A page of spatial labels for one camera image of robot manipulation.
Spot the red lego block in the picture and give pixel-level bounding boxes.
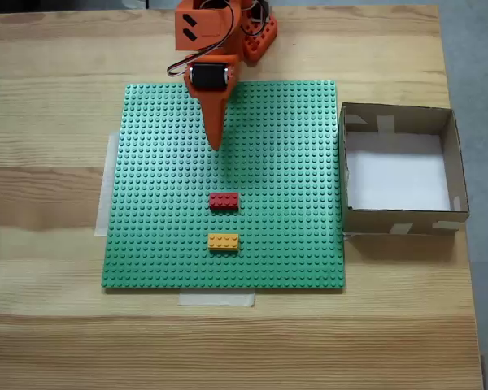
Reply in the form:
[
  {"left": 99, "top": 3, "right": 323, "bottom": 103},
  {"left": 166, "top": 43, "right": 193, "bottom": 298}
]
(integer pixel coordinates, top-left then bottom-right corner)
[{"left": 209, "top": 192, "right": 241, "bottom": 211}]

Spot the green lego baseplate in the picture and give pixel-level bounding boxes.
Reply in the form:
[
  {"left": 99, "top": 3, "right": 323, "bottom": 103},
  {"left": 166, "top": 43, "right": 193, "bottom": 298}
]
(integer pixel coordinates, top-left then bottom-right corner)
[{"left": 100, "top": 80, "right": 347, "bottom": 293}]

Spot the yellow lego block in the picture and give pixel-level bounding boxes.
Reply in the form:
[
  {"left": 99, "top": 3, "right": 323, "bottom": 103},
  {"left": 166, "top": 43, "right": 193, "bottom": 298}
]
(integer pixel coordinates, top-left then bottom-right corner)
[{"left": 207, "top": 233, "right": 241, "bottom": 253}]

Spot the brown cardboard box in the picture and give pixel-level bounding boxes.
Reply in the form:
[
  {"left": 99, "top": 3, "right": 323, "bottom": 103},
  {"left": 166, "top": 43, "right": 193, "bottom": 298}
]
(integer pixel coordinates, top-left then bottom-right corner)
[{"left": 338, "top": 102, "right": 471, "bottom": 236}]

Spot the white paper box liner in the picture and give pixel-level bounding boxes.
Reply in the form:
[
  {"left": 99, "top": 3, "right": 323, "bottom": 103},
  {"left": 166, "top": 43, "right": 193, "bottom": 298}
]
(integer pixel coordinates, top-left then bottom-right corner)
[{"left": 344, "top": 132, "right": 451, "bottom": 211}]

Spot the long masking tape strip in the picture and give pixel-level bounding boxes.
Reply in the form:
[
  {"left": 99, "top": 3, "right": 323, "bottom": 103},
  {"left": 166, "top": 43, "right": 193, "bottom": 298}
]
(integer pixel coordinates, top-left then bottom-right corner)
[{"left": 94, "top": 132, "right": 121, "bottom": 237}]

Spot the short masking tape strip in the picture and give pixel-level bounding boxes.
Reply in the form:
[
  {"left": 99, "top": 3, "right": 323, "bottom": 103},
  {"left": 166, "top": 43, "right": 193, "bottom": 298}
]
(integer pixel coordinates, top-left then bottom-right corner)
[{"left": 177, "top": 290, "right": 256, "bottom": 308}]

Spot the gripper servo cable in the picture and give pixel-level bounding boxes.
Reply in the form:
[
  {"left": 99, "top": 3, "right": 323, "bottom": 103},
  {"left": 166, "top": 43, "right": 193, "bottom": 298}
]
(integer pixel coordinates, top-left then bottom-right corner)
[{"left": 166, "top": 0, "right": 239, "bottom": 79}]

